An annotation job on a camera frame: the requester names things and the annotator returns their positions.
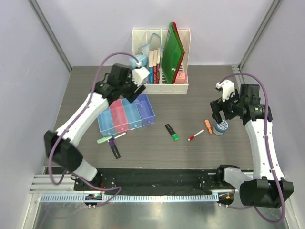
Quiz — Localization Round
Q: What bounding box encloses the red folder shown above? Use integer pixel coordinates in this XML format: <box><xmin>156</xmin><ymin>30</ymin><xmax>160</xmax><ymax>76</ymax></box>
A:
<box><xmin>172</xmin><ymin>22</ymin><xmax>185</xmax><ymax>83</ymax></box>

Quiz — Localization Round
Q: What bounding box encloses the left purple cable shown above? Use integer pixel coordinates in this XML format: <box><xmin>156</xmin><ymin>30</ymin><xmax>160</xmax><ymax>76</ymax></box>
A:
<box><xmin>47</xmin><ymin>52</ymin><xmax>143</xmax><ymax>208</ymax></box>

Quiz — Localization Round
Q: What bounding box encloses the white cable duct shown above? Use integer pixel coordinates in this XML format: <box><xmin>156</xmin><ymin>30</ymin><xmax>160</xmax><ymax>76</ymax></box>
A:
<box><xmin>40</xmin><ymin>193</ymin><xmax>219</xmax><ymax>203</ymax></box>

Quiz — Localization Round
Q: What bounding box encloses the red spine book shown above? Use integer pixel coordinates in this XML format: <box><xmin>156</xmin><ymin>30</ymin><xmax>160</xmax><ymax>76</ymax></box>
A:
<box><xmin>156</xmin><ymin>48</ymin><xmax>161</xmax><ymax>84</ymax></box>
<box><xmin>153</xmin><ymin>49</ymin><xmax>158</xmax><ymax>84</ymax></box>

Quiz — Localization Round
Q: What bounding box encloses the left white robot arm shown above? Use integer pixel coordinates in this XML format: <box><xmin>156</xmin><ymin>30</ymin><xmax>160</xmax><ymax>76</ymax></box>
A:
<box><xmin>44</xmin><ymin>64</ymin><xmax>150</xmax><ymax>190</ymax></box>

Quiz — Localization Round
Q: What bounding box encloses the red capped white pen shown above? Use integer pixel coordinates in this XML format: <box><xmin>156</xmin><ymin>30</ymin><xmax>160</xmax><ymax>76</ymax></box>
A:
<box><xmin>188</xmin><ymin>129</ymin><xmax>204</xmax><ymax>141</ymax></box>

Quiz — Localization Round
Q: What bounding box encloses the purple black highlighter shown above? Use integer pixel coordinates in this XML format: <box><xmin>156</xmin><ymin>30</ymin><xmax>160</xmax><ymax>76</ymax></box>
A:
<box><xmin>108</xmin><ymin>139</ymin><xmax>121</xmax><ymax>159</ymax></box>

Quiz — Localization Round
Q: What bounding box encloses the purple drawer bin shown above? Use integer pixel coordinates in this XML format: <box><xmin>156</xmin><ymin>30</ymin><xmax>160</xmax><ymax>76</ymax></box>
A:
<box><xmin>135</xmin><ymin>94</ymin><xmax>156</xmax><ymax>126</ymax></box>

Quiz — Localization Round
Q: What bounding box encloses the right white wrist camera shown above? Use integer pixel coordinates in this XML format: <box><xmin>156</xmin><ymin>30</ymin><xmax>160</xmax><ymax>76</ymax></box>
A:
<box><xmin>215</xmin><ymin>80</ymin><xmax>235</xmax><ymax>102</ymax></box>

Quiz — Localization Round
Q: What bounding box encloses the purple capped white pen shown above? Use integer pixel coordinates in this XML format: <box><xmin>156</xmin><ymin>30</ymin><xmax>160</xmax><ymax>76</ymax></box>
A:
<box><xmin>112</xmin><ymin>132</ymin><xmax>127</xmax><ymax>140</ymax></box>

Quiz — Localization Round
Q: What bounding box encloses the light green mini highlighter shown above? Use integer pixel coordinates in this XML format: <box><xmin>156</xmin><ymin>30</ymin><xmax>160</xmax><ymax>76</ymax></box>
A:
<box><xmin>97</xmin><ymin>136</ymin><xmax>112</xmax><ymax>144</ymax></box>

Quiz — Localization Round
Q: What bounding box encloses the blue spine book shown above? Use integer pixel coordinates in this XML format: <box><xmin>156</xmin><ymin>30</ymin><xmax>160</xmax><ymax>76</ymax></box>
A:
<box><xmin>148</xmin><ymin>50</ymin><xmax>155</xmax><ymax>84</ymax></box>

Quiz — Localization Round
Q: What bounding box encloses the blue drawer bin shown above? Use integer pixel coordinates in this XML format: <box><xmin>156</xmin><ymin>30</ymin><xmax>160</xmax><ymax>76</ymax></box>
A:
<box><xmin>122</xmin><ymin>99</ymin><xmax>142</xmax><ymax>130</ymax></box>
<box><xmin>97</xmin><ymin>108</ymin><xmax>117</xmax><ymax>137</ymax></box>

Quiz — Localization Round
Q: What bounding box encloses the pink eraser box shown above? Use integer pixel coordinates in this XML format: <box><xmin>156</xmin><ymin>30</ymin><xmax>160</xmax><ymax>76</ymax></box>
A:
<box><xmin>174</xmin><ymin>71</ymin><xmax>186</xmax><ymax>84</ymax></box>

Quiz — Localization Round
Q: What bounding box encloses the upper blue tape dispenser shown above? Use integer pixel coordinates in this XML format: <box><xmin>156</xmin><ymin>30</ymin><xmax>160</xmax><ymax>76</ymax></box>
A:
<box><xmin>129</xmin><ymin>54</ymin><xmax>148</xmax><ymax>68</ymax></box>

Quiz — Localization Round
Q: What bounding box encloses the pink drawer bin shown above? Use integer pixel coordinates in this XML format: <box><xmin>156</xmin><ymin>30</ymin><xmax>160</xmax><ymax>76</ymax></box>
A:
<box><xmin>110</xmin><ymin>99</ymin><xmax>129</xmax><ymax>133</ymax></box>

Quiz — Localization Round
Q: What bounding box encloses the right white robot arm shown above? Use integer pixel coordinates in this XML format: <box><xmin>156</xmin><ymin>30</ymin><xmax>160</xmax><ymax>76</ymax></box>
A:
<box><xmin>210</xmin><ymin>80</ymin><xmax>294</xmax><ymax>208</ymax></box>

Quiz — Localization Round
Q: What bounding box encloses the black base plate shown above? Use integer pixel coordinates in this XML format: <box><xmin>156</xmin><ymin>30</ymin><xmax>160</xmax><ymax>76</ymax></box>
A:
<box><xmin>90</xmin><ymin>168</ymin><xmax>234</xmax><ymax>196</ymax></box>

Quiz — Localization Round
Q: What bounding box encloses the orange mini highlighter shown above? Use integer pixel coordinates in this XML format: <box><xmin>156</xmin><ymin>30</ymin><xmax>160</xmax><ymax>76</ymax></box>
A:
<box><xmin>204</xmin><ymin>119</ymin><xmax>213</xmax><ymax>134</ymax></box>

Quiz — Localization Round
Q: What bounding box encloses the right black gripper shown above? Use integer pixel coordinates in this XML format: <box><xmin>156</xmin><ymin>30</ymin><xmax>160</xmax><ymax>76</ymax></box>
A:
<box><xmin>211</xmin><ymin>89</ymin><xmax>244</xmax><ymax>124</ymax></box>

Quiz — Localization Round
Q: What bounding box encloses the blue washi tape roll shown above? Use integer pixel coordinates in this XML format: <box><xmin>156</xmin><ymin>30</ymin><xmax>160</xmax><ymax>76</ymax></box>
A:
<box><xmin>213</xmin><ymin>120</ymin><xmax>228</xmax><ymax>136</ymax></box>

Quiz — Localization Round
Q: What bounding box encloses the blue clear pouch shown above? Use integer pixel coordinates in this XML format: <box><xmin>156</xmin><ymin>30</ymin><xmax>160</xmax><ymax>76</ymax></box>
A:
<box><xmin>140</xmin><ymin>33</ymin><xmax>163</xmax><ymax>57</ymax></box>

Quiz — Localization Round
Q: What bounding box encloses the green folder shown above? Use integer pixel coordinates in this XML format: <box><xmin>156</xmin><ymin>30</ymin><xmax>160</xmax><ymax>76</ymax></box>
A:
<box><xmin>161</xmin><ymin>22</ymin><xmax>180</xmax><ymax>84</ymax></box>

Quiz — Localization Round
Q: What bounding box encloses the white file organizer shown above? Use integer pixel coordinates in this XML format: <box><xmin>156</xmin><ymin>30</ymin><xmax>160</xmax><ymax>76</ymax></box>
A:
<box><xmin>132</xmin><ymin>28</ymin><xmax>191</xmax><ymax>94</ymax></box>

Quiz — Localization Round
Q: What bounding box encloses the green black highlighter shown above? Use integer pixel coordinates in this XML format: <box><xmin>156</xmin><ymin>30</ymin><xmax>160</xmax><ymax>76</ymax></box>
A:
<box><xmin>165</xmin><ymin>124</ymin><xmax>179</xmax><ymax>141</ymax></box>

